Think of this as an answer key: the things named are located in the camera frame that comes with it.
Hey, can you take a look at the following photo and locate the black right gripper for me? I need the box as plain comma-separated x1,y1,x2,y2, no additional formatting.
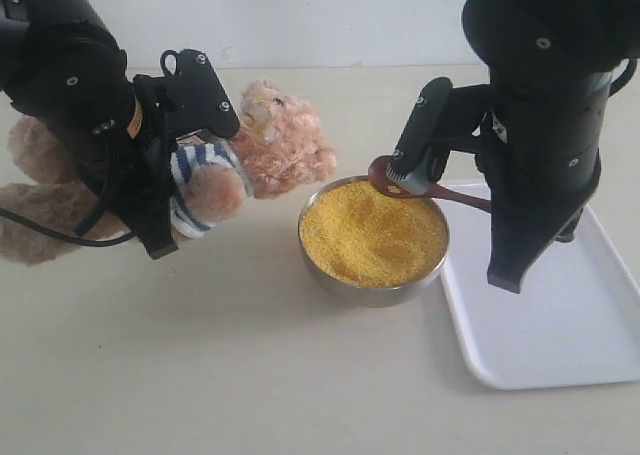
391,62,613,293

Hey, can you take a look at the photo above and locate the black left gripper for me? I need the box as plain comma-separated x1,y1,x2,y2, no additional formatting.
9,39,178,260

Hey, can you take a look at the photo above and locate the dark brown wooden spoon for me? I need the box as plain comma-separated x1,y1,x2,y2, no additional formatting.
367,155,492,213

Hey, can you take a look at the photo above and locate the tan teddy bear striped sweater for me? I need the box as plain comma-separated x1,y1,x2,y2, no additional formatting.
1,79,337,245

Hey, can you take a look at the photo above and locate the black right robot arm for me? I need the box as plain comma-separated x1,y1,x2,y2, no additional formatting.
385,0,639,293

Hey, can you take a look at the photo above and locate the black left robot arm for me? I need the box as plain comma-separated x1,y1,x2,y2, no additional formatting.
1,0,178,259

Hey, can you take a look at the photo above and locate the steel bowl of yellow millet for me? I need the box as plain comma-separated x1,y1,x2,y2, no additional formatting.
297,176,450,308

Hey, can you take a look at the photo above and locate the white rectangular plastic tray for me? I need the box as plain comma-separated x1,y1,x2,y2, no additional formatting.
440,201,639,390

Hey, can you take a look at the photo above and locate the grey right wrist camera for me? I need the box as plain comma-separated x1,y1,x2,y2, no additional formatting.
403,146,450,196

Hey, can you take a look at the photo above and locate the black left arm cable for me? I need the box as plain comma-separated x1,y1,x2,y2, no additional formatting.
0,119,171,248

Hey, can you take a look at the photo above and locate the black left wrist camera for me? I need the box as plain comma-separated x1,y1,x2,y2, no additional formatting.
133,49,240,140

